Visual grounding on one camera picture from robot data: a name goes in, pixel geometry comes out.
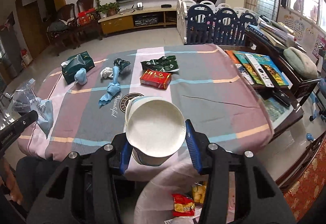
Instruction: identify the red cigarette box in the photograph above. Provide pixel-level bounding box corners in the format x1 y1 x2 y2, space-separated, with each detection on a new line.
140 69 172 90

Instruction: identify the blue baby playpen fence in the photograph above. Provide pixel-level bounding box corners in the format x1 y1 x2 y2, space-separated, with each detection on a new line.
176 0 259 46

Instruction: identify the green tissue box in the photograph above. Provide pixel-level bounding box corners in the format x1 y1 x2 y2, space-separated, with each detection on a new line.
61 51 95 85

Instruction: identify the red snack wrapper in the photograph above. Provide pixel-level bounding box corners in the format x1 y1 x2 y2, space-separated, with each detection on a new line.
172 194 195 217

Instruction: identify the blue child chair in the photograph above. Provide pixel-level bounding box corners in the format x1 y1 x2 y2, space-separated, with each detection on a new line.
305 81 326 142

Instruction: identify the small dark green wrapper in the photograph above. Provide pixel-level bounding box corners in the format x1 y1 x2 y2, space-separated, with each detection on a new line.
113 58 130 75

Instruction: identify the person's thumb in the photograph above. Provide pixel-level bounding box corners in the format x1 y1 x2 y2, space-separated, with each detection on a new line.
1 158 23 205

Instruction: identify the black remote control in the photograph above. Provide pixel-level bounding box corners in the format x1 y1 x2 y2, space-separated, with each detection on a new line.
271 87 291 107

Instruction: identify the grey green cushion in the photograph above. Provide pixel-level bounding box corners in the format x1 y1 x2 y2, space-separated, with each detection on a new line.
283 47 319 79

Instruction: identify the wooden tv cabinet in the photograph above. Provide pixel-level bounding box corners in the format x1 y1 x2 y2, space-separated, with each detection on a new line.
98 6 177 36

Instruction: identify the wooden chair with red box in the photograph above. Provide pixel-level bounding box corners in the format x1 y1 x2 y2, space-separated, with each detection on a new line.
75 0 103 40

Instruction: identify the clear plastic bag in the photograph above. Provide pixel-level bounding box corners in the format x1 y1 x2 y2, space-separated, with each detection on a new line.
12 79 54 138

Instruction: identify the light blue cloth strip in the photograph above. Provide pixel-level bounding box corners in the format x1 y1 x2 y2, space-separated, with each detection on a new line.
98 66 120 108

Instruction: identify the light blue crumpled tissue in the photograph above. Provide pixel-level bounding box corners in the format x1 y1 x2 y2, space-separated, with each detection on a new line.
74 68 87 86

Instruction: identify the yellow snack bag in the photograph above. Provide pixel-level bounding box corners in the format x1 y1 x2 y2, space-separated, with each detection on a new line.
192 181 207 205

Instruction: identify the white remote control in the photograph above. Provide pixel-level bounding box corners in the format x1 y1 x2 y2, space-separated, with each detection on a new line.
245 53 274 88

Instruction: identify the wooden chair with bag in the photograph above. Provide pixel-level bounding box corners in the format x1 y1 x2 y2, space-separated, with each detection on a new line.
46 4 80 56

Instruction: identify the dark wooden side table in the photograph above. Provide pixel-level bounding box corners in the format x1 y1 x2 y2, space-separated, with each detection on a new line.
219 32 322 143

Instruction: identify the person's leg in jeans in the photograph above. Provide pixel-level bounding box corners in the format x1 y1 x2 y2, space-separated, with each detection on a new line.
16 156 61 212

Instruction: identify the dark green foil wrapper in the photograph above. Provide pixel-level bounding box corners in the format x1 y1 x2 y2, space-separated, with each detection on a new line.
141 55 179 73

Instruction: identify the white crumpled tissue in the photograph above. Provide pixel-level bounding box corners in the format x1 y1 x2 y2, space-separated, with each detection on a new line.
100 67 113 79

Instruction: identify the white paper cup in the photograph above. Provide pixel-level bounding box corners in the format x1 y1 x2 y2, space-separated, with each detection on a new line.
125 96 186 167

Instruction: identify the colourful picture book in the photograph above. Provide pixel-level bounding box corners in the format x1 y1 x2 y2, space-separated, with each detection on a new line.
233 50 289 86

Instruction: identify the potted green plant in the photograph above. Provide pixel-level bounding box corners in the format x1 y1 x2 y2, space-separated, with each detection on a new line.
97 2 119 16

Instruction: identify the stack of books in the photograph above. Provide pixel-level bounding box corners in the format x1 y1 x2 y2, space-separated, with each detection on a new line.
246 15 307 53

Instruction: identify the white trash basket with liner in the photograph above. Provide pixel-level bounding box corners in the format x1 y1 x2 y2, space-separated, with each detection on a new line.
134 159 208 223

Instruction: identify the plaid tablecloth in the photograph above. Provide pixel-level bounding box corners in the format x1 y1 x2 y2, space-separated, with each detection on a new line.
18 44 274 161

